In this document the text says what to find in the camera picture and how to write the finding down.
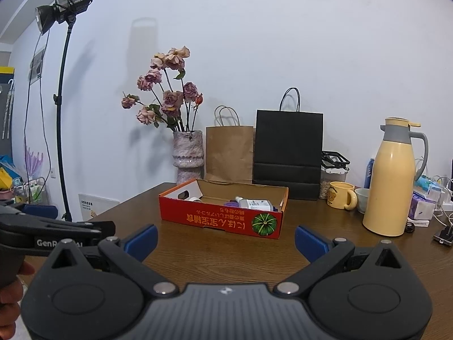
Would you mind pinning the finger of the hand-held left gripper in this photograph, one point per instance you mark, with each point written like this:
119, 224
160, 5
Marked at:
88, 229
42, 211

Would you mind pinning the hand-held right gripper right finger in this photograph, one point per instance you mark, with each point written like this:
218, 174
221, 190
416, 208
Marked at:
311, 242

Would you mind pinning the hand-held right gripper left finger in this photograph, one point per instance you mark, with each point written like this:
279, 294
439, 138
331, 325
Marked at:
141, 241

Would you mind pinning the large white pill bottle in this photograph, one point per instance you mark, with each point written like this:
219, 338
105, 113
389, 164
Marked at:
256, 204

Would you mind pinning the white tape roll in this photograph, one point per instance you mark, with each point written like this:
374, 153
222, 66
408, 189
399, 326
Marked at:
194, 199

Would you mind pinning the orange printed cardboard box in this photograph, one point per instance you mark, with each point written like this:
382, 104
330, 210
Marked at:
212, 221

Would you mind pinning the person's left hand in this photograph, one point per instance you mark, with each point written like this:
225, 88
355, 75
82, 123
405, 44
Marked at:
9, 304

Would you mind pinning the cluttered storage rack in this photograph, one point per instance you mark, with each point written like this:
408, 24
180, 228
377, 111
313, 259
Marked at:
32, 191

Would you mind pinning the white sign board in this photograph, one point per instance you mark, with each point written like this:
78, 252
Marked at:
99, 205

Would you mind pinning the yellow bear mug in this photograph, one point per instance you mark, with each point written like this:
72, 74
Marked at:
338, 196

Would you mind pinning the pale ceramic cup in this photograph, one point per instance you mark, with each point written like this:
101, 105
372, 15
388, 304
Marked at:
361, 202

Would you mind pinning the clear container with black lid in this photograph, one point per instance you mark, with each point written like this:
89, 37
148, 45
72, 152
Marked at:
331, 180

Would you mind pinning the blue drink can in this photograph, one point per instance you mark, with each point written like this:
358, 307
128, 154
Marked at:
369, 177

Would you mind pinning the yellow thermos jug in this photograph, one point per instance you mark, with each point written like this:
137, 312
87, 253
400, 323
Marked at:
389, 191

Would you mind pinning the black paper bag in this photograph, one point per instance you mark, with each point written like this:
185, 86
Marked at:
286, 148

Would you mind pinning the pink textured vase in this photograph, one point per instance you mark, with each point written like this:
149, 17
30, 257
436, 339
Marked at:
187, 152

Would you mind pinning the small black object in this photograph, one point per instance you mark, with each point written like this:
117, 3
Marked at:
410, 228

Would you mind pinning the flat white labelled box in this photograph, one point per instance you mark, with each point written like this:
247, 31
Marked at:
421, 223

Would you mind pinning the black light stand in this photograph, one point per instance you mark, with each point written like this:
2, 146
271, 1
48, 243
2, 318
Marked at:
56, 100

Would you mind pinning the purple tissue pack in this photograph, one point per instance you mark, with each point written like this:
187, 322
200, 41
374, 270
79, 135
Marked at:
423, 207

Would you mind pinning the brown paper bag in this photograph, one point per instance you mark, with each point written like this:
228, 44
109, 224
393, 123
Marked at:
230, 152

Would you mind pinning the teal packet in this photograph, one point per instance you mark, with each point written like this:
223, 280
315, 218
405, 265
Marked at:
426, 184

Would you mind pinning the black phone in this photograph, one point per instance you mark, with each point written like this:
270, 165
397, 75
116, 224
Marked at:
444, 235

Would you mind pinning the white charger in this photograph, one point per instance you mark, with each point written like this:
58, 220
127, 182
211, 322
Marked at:
447, 205

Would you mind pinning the dried rose bouquet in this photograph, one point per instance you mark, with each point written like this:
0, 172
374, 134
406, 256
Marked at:
173, 99

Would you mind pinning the black studio light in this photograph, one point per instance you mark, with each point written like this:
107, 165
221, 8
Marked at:
67, 3

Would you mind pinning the wall poster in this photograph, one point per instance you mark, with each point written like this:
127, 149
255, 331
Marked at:
37, 65

